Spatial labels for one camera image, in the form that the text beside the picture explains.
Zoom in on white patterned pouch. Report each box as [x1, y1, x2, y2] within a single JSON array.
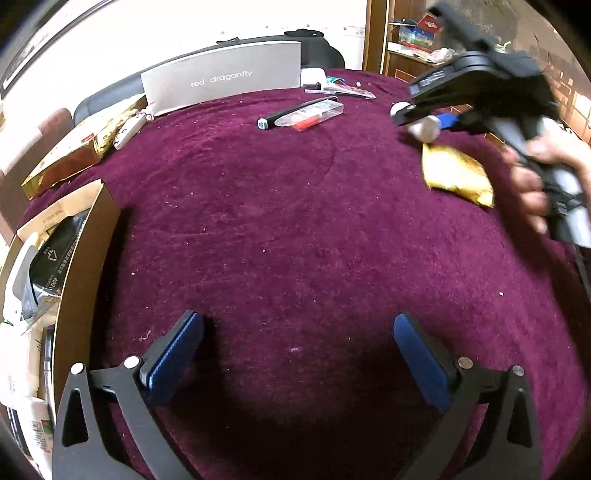
[[113, 112, 154, 151]]

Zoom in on white green carton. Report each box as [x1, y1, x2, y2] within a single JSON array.
[[11, 394, 57, 467]]

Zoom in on grey shoe box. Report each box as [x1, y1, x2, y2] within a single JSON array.
[[140, 41, 302, 116]]

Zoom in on stack of colourful boxes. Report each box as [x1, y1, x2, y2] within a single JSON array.
[[398, 14, 445, 51]]

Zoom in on clear pen packet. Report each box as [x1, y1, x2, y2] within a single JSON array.
[[305, 83, 377, 100]]

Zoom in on gold brown gift box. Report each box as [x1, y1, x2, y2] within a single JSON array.
[[21, 93, 153, 200]]

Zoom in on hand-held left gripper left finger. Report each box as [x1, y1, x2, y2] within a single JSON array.
[[52, 309, 205, 480]]

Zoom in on person's right hand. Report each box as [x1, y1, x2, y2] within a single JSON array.
[[503, 131, 591, 234]]

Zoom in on cardboard box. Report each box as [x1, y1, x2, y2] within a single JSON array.
[[0, 179, 122, 467]]

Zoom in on brown chair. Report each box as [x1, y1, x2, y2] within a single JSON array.
[[0, 108, 75, 245]]

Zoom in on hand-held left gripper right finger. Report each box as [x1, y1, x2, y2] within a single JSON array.
[[392, 313, 542, 480]]

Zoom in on black sofa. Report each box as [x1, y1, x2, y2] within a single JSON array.
[[74, 28, 346, 125]]

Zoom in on grey cap black marker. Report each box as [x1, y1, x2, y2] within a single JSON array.
[[257, 96, 340, 131]]

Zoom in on black plastic bag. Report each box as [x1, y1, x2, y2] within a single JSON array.
[[22, 213, 89, 319]]

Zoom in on gold ribbon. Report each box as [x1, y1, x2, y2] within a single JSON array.
[[91, 104, 139, 155]]

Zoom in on yellow snack bag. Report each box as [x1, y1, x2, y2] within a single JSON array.
[[421, 142, 495, 208]]

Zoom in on wooden slatted cabinet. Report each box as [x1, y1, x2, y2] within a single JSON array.
[[362, 0, 591, 139]]

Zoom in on clear case with red item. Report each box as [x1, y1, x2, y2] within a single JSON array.
[[276, 100, 345, 133]]

